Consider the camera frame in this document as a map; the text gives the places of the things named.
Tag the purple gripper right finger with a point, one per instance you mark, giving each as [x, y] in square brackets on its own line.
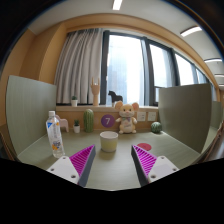
[150, 168]

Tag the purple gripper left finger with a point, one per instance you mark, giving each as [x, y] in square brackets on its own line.
[75, 168]

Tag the clear plastic water bottle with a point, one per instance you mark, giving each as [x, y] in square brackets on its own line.
[54, 135]

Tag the red round coaster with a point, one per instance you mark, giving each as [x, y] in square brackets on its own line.
[145, 146]

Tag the green watermelon ball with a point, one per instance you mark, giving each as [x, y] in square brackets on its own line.
[156, 127]

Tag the small potted plant on desk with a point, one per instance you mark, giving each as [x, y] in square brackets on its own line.
[76, 126]

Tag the cream paper cup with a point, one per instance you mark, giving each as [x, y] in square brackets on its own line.
[109, 140]

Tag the pink wooden horse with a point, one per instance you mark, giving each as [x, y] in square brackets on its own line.
[63, 123]

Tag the green ceramic cactus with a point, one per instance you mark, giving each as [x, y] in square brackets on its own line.
[88, 118]

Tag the plush mouse toy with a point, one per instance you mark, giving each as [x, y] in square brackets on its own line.
[126, 117]

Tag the purple number seven sign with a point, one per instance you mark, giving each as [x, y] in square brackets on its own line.
[107, 120]

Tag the right green partition panel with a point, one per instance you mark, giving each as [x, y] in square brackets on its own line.
[185, 113]

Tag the green partition panel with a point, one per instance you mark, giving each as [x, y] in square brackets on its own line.
[27, 105]
[185, 113]

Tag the small potted plant on sill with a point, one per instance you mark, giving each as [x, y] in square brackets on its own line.
[74, 101]

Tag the black horse figurine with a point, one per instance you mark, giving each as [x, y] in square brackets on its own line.
[115, 97]

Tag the left green partition panel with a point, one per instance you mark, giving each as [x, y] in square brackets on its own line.
[27, 105]

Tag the wooden hand model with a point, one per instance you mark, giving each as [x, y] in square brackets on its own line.
[95, 88]

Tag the grey curtain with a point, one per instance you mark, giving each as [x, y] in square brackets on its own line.
[79, 64]

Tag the white wall socket right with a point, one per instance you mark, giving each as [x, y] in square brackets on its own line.
[151, 116]

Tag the white wall socket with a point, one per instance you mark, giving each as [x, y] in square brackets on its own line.
[151, 116]
[141, 116]

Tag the white wall socket left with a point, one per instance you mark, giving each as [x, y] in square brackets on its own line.
[141, 116]

